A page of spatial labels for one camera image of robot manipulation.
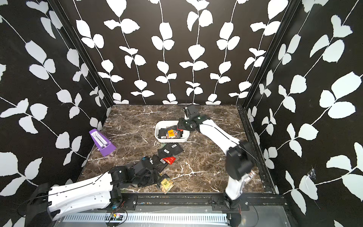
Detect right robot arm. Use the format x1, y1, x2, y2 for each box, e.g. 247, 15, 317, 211
177, 105, 253, 210

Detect green tea bag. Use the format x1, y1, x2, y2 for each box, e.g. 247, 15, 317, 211
160, 178, 174, 194

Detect yellow patterned tea bag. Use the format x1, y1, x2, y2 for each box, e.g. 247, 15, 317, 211
166, 129, 177, 139

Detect small red tea bag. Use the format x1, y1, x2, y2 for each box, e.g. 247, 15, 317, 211
163, 157, 176, 165

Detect white perforated strip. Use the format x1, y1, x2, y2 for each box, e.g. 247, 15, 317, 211
62, 213, 229, 225

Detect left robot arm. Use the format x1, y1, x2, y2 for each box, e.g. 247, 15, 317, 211
25, 158, 160, 227

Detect black tea bag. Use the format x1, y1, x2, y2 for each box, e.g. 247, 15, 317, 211
158, 143, 184, 159
152, 155, 169, 173
158, 128, 169, 139

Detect purple metronome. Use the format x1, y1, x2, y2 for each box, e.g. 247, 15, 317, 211
89, 129, 116, 157

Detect black tea bag top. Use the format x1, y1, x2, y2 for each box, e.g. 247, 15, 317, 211
158, 143, 184, 159

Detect small circuit board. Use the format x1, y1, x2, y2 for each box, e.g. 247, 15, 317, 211
105, 212, 127, 223

